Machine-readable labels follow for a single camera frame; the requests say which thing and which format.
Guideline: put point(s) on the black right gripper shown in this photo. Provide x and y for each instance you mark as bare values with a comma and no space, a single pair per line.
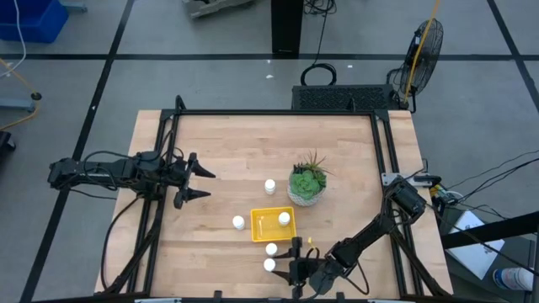
311,273

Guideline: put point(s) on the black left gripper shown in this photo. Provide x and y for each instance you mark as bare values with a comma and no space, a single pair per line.
179,177

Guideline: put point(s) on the white ball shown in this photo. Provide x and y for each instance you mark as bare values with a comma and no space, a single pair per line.
284,218
238,222

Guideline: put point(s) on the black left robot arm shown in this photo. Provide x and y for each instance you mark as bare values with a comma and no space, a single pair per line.
105,172

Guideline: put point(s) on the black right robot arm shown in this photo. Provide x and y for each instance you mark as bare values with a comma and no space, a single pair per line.
366,235

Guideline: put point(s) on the yellow plastic basket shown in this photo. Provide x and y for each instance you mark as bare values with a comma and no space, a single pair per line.
265,231

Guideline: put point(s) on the black edge clamp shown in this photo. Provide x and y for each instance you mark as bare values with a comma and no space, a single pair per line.
217,294
340,296

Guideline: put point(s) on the succulents in triangle-patterned pot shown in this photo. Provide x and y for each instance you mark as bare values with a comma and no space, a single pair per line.
305,185

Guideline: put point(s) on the black perforated computer case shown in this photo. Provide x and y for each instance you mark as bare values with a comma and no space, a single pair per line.
337,97

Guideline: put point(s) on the grey metal cart base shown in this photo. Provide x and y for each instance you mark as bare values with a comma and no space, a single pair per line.
210,6

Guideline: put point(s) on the white flat box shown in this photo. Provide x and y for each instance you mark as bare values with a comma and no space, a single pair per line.
476,252

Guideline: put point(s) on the grey table foot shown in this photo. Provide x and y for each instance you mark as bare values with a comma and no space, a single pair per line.
17,105

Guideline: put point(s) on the black floor object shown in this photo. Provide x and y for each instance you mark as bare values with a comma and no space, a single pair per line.
5,141

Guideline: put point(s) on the black beam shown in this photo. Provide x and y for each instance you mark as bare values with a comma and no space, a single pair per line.
497,229

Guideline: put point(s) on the white and blue bottle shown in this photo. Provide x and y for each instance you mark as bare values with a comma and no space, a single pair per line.
511,278

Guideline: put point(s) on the blue plastic bin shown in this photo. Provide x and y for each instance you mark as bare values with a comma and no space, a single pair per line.
42,21

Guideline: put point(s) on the black floor fan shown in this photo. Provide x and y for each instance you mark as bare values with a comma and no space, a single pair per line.
433,46

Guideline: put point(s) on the black aluminium table frame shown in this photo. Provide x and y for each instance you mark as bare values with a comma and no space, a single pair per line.
273,112

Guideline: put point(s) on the silver frame bracket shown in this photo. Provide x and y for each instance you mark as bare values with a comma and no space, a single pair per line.
391,301
158,300

